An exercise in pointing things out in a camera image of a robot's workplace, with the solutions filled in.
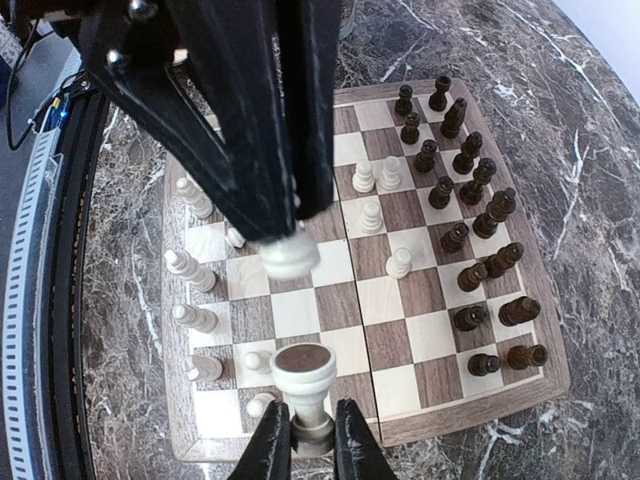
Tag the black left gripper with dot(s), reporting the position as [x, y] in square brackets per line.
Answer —
[127, 48]

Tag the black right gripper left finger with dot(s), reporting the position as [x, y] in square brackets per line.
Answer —
[268, 453]

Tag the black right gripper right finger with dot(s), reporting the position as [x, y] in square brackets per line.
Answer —
[357, 455]

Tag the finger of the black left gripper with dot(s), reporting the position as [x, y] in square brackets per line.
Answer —
[308, 34]

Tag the white chess pawn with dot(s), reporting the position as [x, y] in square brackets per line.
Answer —
[257, 362]
[257, 405]
[234, 239]

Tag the white chess rook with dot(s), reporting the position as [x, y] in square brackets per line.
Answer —
[304, 374]

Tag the white chess knight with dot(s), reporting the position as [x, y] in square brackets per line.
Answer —
[200, 368]

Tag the white chess bishop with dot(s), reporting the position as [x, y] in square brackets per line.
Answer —
[201, 320]
[198, 201]

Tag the wooden chess board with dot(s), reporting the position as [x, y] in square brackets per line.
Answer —
[421, 336]

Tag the white chess king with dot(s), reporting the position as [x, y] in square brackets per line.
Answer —
[183, 265]

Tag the black chess rook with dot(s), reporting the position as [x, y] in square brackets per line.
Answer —
[438, 101]
[521, 357]

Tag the black chess queen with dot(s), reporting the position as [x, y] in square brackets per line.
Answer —
[472, 192]

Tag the black chess king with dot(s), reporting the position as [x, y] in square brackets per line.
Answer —
[497, 211]

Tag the black front rail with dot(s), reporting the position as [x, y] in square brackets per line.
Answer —
[78, 150]

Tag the grey slotted cable duct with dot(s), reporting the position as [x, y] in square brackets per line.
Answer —
[25, 391]

